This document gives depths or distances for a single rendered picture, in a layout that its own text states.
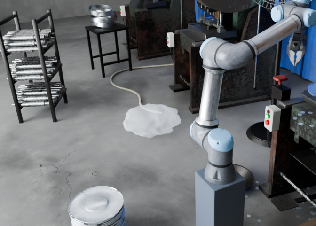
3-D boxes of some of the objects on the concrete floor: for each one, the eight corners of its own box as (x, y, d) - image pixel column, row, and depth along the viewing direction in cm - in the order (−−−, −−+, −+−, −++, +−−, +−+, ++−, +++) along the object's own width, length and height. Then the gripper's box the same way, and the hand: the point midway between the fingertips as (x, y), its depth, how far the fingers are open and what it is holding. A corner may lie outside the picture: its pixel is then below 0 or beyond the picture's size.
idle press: (189, 126, 315) (184, -106, 238) (157, 86, 400) (146, -94, 324) (339, 97, 349) (376, -113, 272) (280, 66, 435) (296, -102, 358)
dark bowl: (219, 205, 224) (219, 196, 221) (200, 177, 250) (200, 169, 247) (262, 193, 232) (263, 184, 228) (238, 167, 257) (239, 159, 254)
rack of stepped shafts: (60, 121, 336) (40, 19, 294) (12, 123, 339) (-15, 21, 297) (72, 102, 375) (55, 8, 333) (28, 103, 377) (7, 11, 335)
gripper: (310, 23, 183) (306, 61, 194) (291, 22, 187) (288, 59, 198) (306, 29, 177) (303, 68, 188) (287, 27, 181) (285, 66, 192)
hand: (295, 64), depth 190 cm, fingers closed
